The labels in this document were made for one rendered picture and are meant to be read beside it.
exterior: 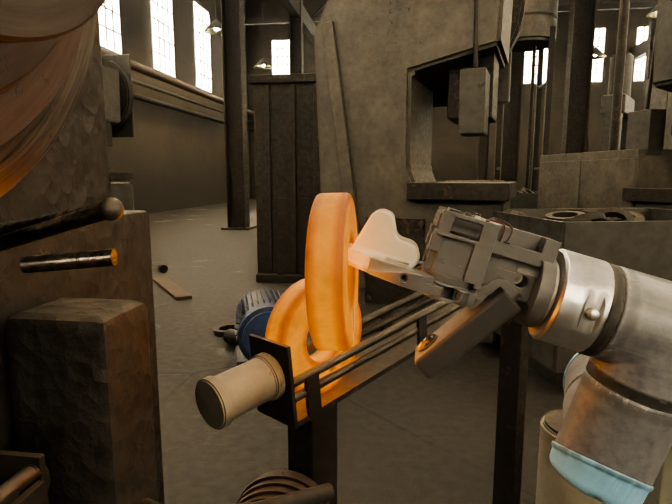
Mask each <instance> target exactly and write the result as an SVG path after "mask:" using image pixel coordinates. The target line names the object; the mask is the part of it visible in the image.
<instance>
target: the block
mask: <svg viewBox="0 0 672 504"><path fill-rule="evenodd" d="M6 337H7V347H8V357H9V368H10V378H11V388H12V398H13V408H14V418H15V429H16V439H17V449H18V452H29V453H41V454H44V455H45V466H46V467H47V468H48V470H49V473H50V485H49V489H48V499H49V504H140V502H141V500H142V499H143V498H150V499H152V500H155V501H157V502H158V489H157V471H156V453H155V435H154V417H153V399H152V381H151V363H150V345H149V327H148V310H147V308H146V305H145V303H142V302H139V301H136V300H122V299H94V298H65V297H62V298H59V299H56V300H54V301H51V302H48V303H45V304H42V305H39V306H36V307H34V308H31V309H28V310H25V311H22V312H20V313H17V314H15V315H12V316H11V317H10V318H9V319H8V321H7V324H6Z"/></svg>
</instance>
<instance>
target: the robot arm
mask: <svg viewBox="0 0 672 504"><path fill-rule="evenodd" d="M480 216H481V214H478V213H474V215H471V213H469V212H466V213H462V212H461V211H459V210H456V209H452V208H449V207H448V208H445V207H442V206H439V209H438V210H437V212H436V215H435V218H434V221H433V223H434V224H433V223H431V225H430V228H429V231H428V234H427V238H426V241H425V243H427V246H426V249H425V252H424V255H423V258H422V261H419V259H420V253H419V248H418V245H417V244H416V243H415V242H414V241H413V240H411V239H408V238H405V237H402V236H401V235H399V234H398V232H397V228H396V222H395V216H394V214H393V213H392V212H391V211H389V210H387V209H378V210H376V211H375V212H374V213H373V214H372V215H371V216H370V218H369V219H368V221H367V223H366V224H365V226H364V228H363V229H362V231H361V232H360V234H359V236H358V237H357V239H356V241H355V242H354V244H352V243H349V250H348V264H349V265H351V266H353V267H355V268H357V269H360V270H362V271H365V272H367V273H368V274H370V275H373V276H376V277H378V278H381V279H383V280H386V281H388V282H391V283H393V284H396V285H399V286H402V287H405V288H408V289H411V290H414V291H418V292H421V293H422V294H424V295H426V296H428V297H431V298H433V299H436V300H439V301H443V302H447V303H451V304H455V305H459V306H465V305H466V307H465V308H464V309H462V310H461V311H460V312H459V313H457V314H456V315H455V316H454V317H452V318H451V319H450V320H449V321H447V322H446V323H445V324H444V325H442V326H441V327H440V328H439V329H437V330H436V331H435V332H434V333H432V334H431V335H428V336H426V337H425V338H424V339H423V340H422V341H421V342H420V344H419V345H417V346H416V349H415V366H416V367H417V368H418V369H419V370H420V371H421V373H422V374H423V375H424V376H425V377H426V378H428V379H432V378H434V377H435V376H437V375H438V374H439V373H440V372H442V371H443V370H444V369H446V368H448V367H449V366H450V365H451V364H452V363H453V362H455V361H456V360H457V359H459V358H460V357H461V356H462V355H464V354H465V353H466V352H468V351H469V350H470V349H471V348H473V347H474V346H475V345H477V344H478V343H479V342H481V341H482V340H483V339H484V338H486V337H487V336H488V335H490V334H491V333H492V332H493V331H495V330H496V329H497V328H499V327H500V326H501V325H502V324H504V323H505V322H506V321H508V320H509V319H510V318H512V317H513V316H514V320H515V322H516V323H518V324H521V325H524V326H528V331H529V334H530V335H531V336H532V338H534V339H537V340H540V341H543V342H547V343H550V344H553V345H556V346H560V347H563V348H566V349H569V350H573V351H575V352H577V353H576V354H575V355H574V356H573V358H572V359H571V360H570V362H569V363H568V365H567V367H566V369H565V372H564V376H563V390H564V401H563V420H562V424H561V427H560V429H559V432H558V434H557V436H556V439H555V441H552V443H551V445H552V449H551V452H550V456H549V457H550V462H551V464H552V466H553V468H554V469H555V471H556V472H557V473H558V474H559V475H560V476H561V477H562V478H563V479H564V480H565V481H567V482H568V483H569V484H571V485H572V486H573V487H575V488H576V489H578V490H579V491H581V492H583V493H584V494H586V495H588V496H590V497H592V498H595V499H596V500H598V501H600V502H603V503H605V504H643V502H644V500H645V499H646V497H647V495H648V493H649V492H651V491H653V489H654V487H653V486H652V485H653V483H654V481H655V479H656V477H657V475H658V473H659V471H660V469H661V467H662V465H663V463H664V461H665V458H666V456H667V454H668V452H669V450H670V448H671V446H672V281H670V280H666V279H663V278H659V277H656V276H652V275H649V274H645V273H642V272H639V271H635V270H632V269H628V268H625V267H621V266H618V265H614V264H610V263H608V262H606V261H603V260H600V259H596V258H593V257H589V256H586V255H582V254H579V253H575V252H572V251H569V250H565V249H560V246H561V242H558V241H555V240H553V239H550V238H547V237H543V236H540V235H536V234H533V233H530V232H526V231H523V230H519V229H516V228H513V227H512V226H511V225H510V224H508V223H507V222H505V221H503V220H500V219H498V218H494V217H493V218H489V219H484V218H481V217H480ZM491 220H492V221H496V222H499V223H501V224H499V223H495V222H492V221H491ZM502 224H503V225H502ZM505 224H506V225H508V226H505ZM519 275H522V276H521V279H520V281H519V282H516V283H514V280H515V278H516V277H517V276H519Z"/></svg>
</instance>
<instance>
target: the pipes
mask: <svg viewBox="0 0 672 504"><path fill-rule="evenodd" d="M629 9H630V0H620V7H619V20H618V33H617V46H616V59H615V72H614V85H613V98H612V111H611V124H610V137H609V150H608V151H613V150H618V147H619V134H620V122H621V109H622V97H623V84H624V71H625V59H626V46H627V34H628V21H629ZM106 55H119V54H116V53H114V52H111V51H109V50H107V49H104V48H102V47H101V56H106ZM131 69H132V70H134V71H137V72H139V73H142V74H144V75H147V76H150V77H152V78H155V79H157V80H160V81H163V82H165V83H168V84H170V85H173V86H175V87H178V88H181V89H183V90H186V91H188V92H191V93H194V94H196V95H199V96H201V97H204V98H207V99H209V100H212V101H214V102H217V103H219V104H222V105H224V99H223V98H221V97H218V96H216V95H214V94H211V93H209V92H206V91H204V90H202V89H199V88H197V87H195V86H192V85H190V84H187V83H185V82H183V81H180V80H178V79H176V78H173V77H171V76H168V75H166V74H164V73H161V72H159V71H157V70H154V69H152V68H149V67H147V66H145V65H142V64H140V63H138V62H135V61H133V60H131ZM132 83H135V84H138V85H140V86H143V87H146V88H149V89H152V90H155V91H158V92H161V93H164V94H167V95H170V96H173V97H176V98H179V99H182V100H185V101H188V102H190V103H193V104H196V105H199V106H202V107H205V108H208V109H211V110H214V111H217V112H220V113H223V114H224V111H222V110H219V109H216V108H213V107H211V106H208V105H205V104H202V103H199V102H197V101H194V100H191V99H188V98H185V97H182V96H180V95H177V94H174V93H171V92H168V91H165V90H163V89H160V88H157V87H154V86H151V85H149V84H146V83H143V82H140V81H137V80H134V79H132ZM133 94H134V99H137V100H141V101H144V102H148V103H151V104H155V105H158V106H162V107H165V108H169V109H172V110H176V111H179V112H183V113H186V114H190V115H193V116H197V117H200V118H204V119H208V120H211V121H215V122H218V123H222V124H224V120H221V119H218V118H214V117H211V116H208V115H205V114H201V113H198V112H195V111H191V110H188V109H185V108H182V107H178V106H175V105H172V104H168V103H165V102H162V101H159V100H155V99H152V98H149V97H145V96H142V95H139V94H136V93H133Z"/></svg>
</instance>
